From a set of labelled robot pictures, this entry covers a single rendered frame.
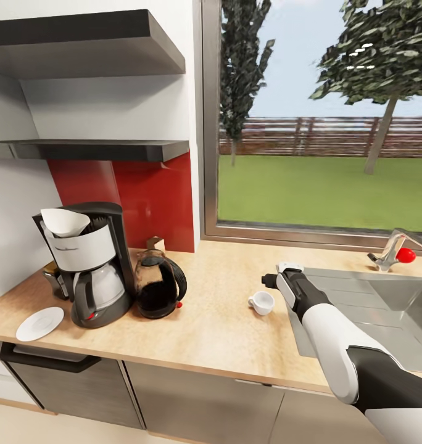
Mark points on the electric kettle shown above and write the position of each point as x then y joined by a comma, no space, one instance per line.
160,284

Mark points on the water glass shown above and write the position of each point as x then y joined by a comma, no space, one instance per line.
156,243

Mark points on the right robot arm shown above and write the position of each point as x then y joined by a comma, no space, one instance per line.
359,370

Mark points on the bottle of coffee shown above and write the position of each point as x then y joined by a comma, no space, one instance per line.
52,274

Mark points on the coffee cup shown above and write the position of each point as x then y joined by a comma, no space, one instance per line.
262,302

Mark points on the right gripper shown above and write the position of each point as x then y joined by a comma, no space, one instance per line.
270,281

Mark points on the paper coffee filter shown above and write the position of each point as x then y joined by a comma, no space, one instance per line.
64,223

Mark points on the saucer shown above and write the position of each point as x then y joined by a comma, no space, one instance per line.
40,324

